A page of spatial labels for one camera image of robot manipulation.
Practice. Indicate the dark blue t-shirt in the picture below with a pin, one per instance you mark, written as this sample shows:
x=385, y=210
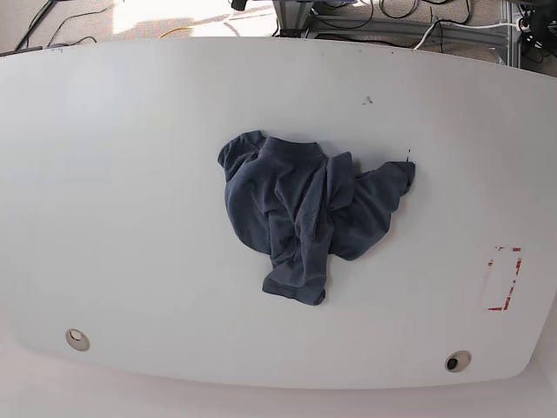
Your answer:
x=299, y=206

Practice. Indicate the red tape rectangle marking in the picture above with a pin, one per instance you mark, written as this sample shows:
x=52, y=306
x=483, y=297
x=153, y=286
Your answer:
x=502, y=272

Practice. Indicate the right table grommet hole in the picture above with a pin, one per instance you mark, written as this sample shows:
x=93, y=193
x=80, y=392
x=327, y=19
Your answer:
x=458, y=361

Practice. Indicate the table grommet hole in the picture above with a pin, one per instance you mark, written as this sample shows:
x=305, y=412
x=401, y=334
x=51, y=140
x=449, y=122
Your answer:
x=458, y=361
x=77, y=340

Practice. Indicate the left table grommet hole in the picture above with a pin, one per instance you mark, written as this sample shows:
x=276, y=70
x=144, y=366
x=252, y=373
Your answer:
x=77, y=340

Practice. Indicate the aluminium frame rail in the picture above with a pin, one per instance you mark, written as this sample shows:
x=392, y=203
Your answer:
x=445, y=26

